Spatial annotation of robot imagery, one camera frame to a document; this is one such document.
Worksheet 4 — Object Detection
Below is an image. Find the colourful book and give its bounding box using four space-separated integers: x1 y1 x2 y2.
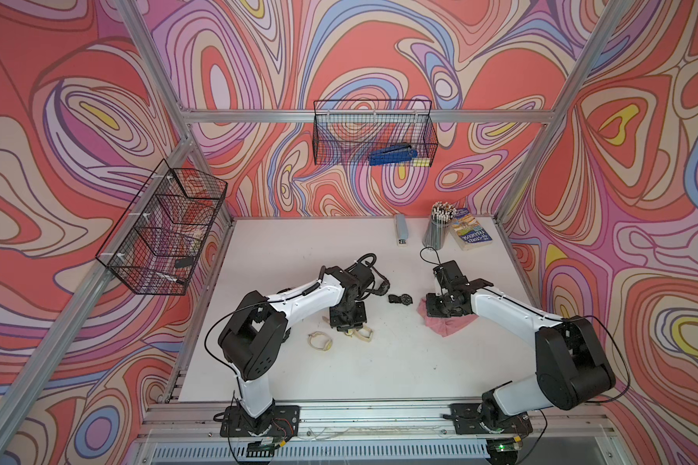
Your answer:
449 208 492 251

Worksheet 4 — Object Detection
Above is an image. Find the black wire basket left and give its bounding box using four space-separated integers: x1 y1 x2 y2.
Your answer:
95 161 228 296

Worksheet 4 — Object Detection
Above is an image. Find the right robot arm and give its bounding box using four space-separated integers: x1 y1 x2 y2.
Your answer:
426 261 616 427

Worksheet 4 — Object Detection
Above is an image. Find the metal pencil cup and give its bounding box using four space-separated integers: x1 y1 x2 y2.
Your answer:
423 201 457 251

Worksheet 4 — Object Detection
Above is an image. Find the black rugged digital watch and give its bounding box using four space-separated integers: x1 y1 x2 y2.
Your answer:
366 267 391 296

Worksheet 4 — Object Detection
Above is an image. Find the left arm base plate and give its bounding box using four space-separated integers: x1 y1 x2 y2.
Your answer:
213 405 301 440

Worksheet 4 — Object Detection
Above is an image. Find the grey stapler on table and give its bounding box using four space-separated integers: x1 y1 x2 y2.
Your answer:
394 214 409 246

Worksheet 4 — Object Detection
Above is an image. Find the beige looped watch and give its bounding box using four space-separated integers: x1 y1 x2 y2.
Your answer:
308 331 333 352
346 325 374 343

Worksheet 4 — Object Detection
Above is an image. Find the pink cloth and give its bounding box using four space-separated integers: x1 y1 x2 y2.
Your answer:
417 298 478 337

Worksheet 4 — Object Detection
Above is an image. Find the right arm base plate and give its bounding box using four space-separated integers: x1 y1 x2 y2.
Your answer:
441 397 533 437

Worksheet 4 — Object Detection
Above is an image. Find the black wire basket back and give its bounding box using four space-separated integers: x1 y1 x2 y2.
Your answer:
312 97 438 168

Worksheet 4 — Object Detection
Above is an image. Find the blue stapler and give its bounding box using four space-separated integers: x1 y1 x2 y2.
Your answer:
368 143 418 166

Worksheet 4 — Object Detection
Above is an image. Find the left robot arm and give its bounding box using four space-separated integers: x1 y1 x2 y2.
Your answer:
217 253 390 419

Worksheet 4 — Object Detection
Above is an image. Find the black wire basket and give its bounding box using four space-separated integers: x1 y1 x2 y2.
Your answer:
312 97 438 168
95 161 228 296

